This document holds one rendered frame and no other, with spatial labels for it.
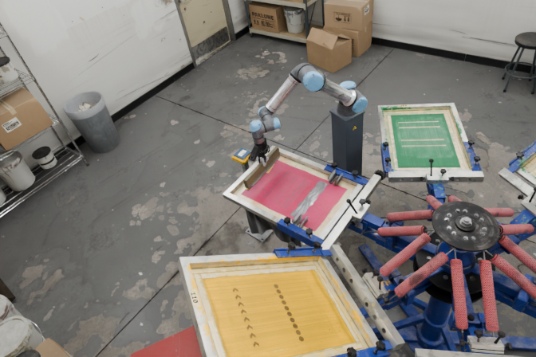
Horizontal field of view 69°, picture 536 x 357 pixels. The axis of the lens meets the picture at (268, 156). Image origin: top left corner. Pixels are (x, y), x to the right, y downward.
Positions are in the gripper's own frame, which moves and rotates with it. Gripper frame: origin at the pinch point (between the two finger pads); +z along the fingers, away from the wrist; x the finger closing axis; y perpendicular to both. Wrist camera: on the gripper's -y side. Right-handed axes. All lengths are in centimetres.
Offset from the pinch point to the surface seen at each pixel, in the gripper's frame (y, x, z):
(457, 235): -8, -130, -21
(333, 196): 10, -51, 14
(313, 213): -9, -48, 14
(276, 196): -9.6, -17.7, 13.8
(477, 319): -28, -150, 5
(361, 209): 1, -76, 2
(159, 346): -124, -36, -2
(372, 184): 25, -71, 5
